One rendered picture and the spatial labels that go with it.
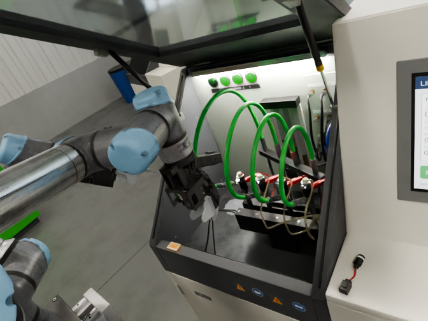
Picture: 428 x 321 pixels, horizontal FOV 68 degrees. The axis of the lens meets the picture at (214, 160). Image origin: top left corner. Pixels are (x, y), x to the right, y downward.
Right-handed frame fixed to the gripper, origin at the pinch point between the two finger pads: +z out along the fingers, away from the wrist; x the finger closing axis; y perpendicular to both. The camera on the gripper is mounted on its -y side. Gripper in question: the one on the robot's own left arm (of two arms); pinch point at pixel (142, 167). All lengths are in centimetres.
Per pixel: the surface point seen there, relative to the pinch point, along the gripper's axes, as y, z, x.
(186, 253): 26.1, 27.1, -10.6
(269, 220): 9.3, 45.3, 10.1
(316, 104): -33, 50, 20
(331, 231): 9, 41, 37
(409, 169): -9, 46, 53
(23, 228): 71, 7, -336
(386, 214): 2, 52, 46
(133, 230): 45, 84, -201
